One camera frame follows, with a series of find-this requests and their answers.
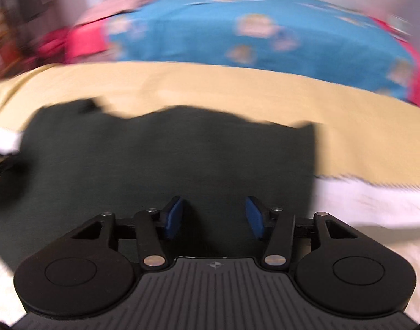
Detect dark hanging clothes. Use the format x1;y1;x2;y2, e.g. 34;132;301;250
0;0;56;26

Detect pink cloth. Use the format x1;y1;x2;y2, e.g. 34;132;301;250
78;0;164;25

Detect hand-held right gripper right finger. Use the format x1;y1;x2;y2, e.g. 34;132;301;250
245;196;369;271

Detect blue floral red-edged quilt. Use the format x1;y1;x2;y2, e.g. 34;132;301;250
66;0;420;111

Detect red clothes pile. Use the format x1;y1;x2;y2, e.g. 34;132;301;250
33;29;72;62

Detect yellow patterned blanket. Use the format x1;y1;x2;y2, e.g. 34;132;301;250
0;60;420;317

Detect dark green sweater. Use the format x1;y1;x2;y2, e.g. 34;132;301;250
0;98;318;265

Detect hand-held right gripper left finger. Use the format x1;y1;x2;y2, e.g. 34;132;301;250
62;196;183;270

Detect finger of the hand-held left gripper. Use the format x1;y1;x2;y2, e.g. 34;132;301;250
0;155;18;177

